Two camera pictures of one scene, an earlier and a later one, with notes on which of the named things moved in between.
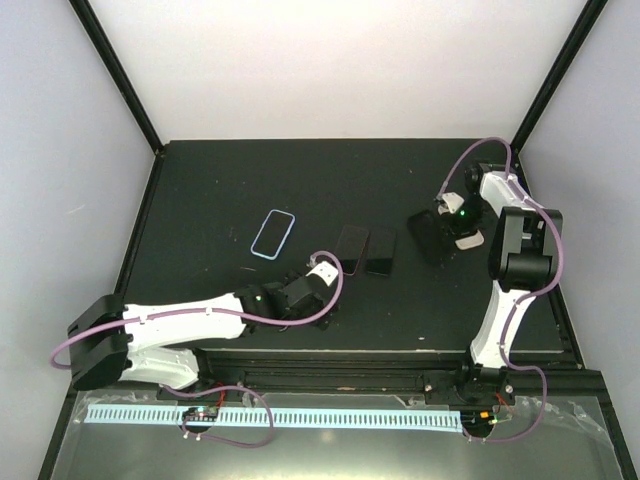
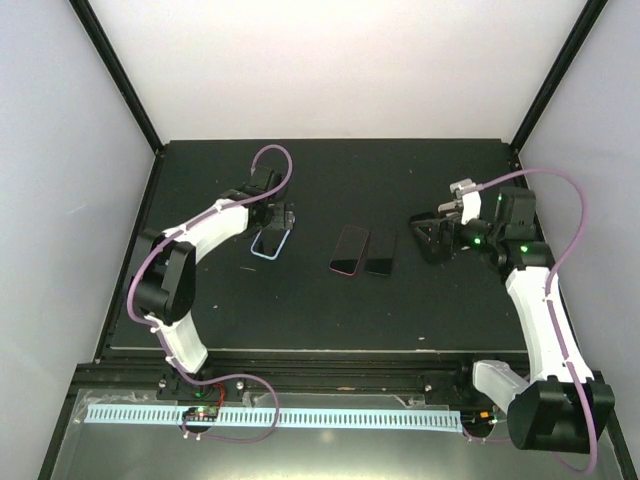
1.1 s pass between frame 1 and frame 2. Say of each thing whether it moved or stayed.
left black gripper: moved
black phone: stayed
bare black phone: stayed
